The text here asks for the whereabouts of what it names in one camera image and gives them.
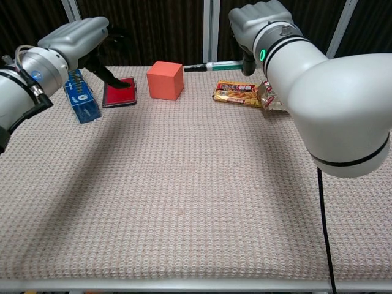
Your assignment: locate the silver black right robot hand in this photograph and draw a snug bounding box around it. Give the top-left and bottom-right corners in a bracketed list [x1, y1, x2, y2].
[228, 0, 294, 77]

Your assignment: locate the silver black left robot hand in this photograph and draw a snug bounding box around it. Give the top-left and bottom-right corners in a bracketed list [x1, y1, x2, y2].
[37, 16, 136, 90]

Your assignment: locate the white green marker pen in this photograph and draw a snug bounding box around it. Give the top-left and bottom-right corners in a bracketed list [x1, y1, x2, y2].
[205, 59, 244, 71]

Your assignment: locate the black marker cap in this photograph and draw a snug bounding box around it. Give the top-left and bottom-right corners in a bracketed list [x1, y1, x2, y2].
[183, 63, 208, 73]

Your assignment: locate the dark partition panel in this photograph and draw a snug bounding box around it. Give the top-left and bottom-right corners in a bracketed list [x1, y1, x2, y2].
[0, 0, 72, 59]
[333, 0, 392, 59]
[76, 0, 206, 69]
[216, 0, 349, 62]

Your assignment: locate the blue long box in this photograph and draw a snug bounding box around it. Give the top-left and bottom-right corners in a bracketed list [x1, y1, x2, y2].
[62, 69, 103, 124]

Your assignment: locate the red card case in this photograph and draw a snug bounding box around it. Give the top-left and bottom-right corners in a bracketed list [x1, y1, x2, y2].
[101, 77, 138, 109]

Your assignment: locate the orange snack packet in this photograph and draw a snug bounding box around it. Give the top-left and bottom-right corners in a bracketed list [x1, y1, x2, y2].
[212, 80, 266, 108]

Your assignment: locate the gold snack packet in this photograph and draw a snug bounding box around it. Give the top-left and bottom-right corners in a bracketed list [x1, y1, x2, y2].
[258, 80, 290, 113]

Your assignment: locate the orange cube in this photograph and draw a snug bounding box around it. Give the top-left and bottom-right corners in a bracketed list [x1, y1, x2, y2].
[146, 61, 185, 102]

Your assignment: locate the beige woven table cloth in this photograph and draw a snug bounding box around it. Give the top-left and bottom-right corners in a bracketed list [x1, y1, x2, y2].
[0, 65, 392, 281]

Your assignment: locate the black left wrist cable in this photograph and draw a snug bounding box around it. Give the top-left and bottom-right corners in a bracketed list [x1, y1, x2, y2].
[0, 55, 55, 129]

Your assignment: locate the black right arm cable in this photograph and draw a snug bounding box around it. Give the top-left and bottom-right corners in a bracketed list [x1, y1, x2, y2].
[316, 167, 338, 294]

